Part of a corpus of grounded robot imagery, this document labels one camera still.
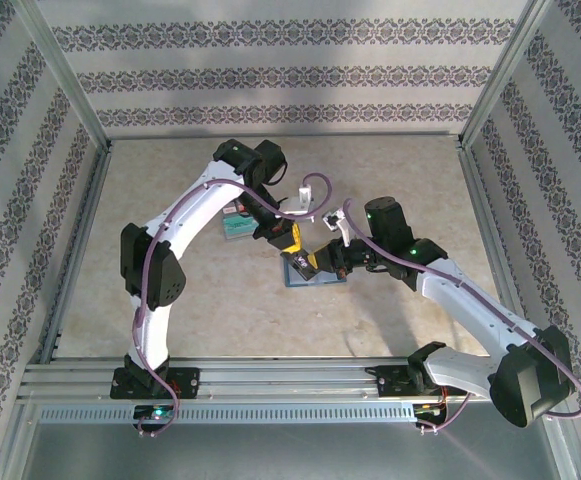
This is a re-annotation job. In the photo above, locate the blue card holder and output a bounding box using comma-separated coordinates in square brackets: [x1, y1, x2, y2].
[280, 252, 349, 289]

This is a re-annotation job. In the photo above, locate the grey metal front panel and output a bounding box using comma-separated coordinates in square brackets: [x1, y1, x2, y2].
[0, 399, 581, 480]

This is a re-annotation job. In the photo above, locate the controller board with green light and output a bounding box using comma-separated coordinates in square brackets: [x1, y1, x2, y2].
[133, 403, 177, 426]

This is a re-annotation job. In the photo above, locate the aluminium side rail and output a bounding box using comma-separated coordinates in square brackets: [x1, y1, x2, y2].
[37, 142, 116, 364]
[455, 139, 541, 361]

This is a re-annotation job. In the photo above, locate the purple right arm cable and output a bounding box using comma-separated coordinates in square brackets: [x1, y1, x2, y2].
[342, 198, 581, 436]

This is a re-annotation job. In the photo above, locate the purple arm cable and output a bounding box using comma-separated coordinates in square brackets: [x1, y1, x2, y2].
[133, 172, 335, 439]
[342, 198, 581, 436]

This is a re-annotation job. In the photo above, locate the aluminium front rail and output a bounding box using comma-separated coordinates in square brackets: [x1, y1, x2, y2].
[19, 355, 559, 401]

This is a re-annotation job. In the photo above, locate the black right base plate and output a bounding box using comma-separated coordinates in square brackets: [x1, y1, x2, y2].
[377, 364, 467, 399]

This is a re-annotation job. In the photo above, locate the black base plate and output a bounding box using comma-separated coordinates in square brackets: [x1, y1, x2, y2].
[109, 367, 201, 400]
[377, 364, 467, 399]

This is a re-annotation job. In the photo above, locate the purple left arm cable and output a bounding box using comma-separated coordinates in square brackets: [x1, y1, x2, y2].
[133, 172, 335, 439]

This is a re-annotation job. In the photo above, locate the grey slotted cable duct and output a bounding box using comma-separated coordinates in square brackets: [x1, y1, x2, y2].
[37, 403, 417, 425]

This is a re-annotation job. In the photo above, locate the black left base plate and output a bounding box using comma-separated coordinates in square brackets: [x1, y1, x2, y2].
[109, 367, 201, 400]

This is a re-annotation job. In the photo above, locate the controller board with orange wires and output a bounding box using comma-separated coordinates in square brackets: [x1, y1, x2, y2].
[413, 401, 449, 419]

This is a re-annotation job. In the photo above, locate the aluminium frame post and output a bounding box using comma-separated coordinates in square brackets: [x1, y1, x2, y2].
[458, 0, 560, 150]
[12, 0, 114, 151]

